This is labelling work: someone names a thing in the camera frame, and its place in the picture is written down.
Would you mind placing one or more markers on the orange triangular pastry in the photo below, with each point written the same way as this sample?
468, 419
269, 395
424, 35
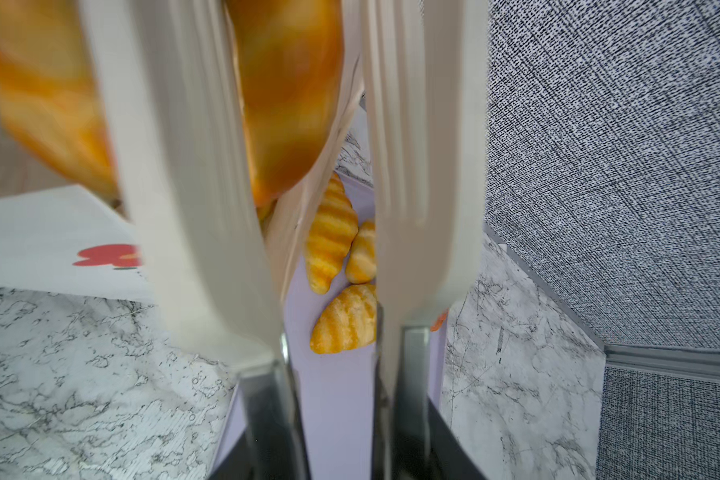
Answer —
439, 321

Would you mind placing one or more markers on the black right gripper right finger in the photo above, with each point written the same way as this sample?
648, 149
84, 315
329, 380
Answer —
447, 459

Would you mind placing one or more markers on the striped croissant far left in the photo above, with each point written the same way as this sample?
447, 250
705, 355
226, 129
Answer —
330, 236

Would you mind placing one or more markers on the small golden bread roll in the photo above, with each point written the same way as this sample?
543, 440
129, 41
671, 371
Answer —
362, 265

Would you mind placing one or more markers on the lilac plastic tray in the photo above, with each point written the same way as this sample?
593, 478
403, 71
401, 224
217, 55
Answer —
336, 391

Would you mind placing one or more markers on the white steel food tongs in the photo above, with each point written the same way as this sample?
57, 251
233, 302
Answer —
299, 69

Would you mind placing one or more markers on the golden croissant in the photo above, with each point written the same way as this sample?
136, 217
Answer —
348, 322

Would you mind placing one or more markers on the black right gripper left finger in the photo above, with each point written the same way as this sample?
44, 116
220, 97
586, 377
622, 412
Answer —
237, 465

